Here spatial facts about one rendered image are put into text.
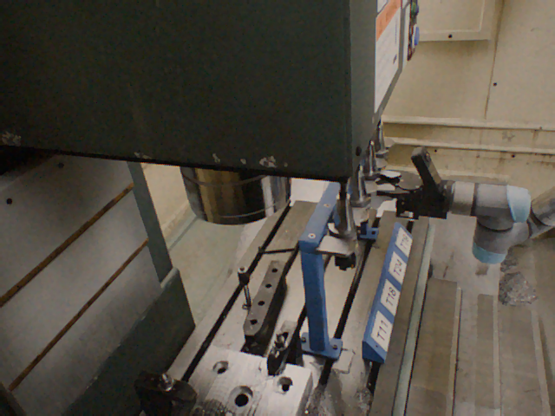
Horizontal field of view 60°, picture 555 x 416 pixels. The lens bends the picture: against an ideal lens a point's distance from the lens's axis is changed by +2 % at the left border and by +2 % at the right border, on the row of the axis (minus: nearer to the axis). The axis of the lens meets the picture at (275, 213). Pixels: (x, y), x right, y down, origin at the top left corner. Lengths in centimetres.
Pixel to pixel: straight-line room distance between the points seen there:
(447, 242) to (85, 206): 113
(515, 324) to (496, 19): 86
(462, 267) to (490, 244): 48
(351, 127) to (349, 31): 9
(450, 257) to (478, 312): 22
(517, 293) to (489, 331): 27
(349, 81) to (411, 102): 123
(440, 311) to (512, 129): 63
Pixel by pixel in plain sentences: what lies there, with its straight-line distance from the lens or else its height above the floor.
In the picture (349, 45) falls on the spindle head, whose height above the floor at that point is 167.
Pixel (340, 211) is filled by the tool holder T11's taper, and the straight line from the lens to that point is 93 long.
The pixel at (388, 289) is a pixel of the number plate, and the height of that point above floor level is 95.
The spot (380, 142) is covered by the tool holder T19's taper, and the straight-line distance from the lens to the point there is 121.
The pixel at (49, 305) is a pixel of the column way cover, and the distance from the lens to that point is 108.
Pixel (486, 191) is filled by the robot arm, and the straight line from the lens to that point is 112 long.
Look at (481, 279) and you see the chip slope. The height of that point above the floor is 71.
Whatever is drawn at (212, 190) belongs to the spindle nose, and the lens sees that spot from 64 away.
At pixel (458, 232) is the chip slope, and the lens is 171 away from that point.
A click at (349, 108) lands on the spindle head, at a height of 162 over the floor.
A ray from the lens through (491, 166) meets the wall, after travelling 178.
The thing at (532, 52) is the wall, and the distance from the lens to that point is 162.
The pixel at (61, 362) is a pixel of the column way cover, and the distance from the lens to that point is 116.
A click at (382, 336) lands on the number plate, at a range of 114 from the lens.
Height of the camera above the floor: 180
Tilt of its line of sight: 35 degrees down
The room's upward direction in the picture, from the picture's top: 8 degrees counter-clockwise
